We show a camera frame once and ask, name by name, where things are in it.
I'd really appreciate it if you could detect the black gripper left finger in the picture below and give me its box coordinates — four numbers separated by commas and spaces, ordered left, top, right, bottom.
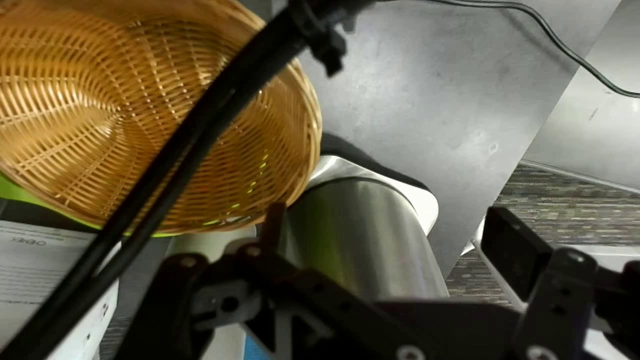
117, 202, 428, 360

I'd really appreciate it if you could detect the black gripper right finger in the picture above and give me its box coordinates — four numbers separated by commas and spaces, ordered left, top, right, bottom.
478, 206, 640, 360

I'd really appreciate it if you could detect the woven wicker basket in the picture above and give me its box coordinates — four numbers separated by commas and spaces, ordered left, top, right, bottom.
0, 0, 326, 236

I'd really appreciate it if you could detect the green plastic bowl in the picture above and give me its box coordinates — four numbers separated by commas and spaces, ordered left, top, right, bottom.
0, 172, 177, 240

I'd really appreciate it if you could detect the stainless steel electric kettle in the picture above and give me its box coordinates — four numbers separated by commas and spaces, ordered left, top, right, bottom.
262, 132, 452, 304

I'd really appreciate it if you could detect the stainless steel dishwasher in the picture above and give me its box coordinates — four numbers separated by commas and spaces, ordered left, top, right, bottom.
518, 0, 640, 196

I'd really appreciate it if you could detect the white cardboard box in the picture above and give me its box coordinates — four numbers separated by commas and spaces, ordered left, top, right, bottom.
0, 218, 124, 360

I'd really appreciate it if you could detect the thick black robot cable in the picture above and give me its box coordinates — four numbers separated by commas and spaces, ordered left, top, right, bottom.
0, 0, 376, 360

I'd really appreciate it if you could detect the thin black power cable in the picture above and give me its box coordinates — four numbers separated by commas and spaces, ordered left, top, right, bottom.
432, 0, 640, 100

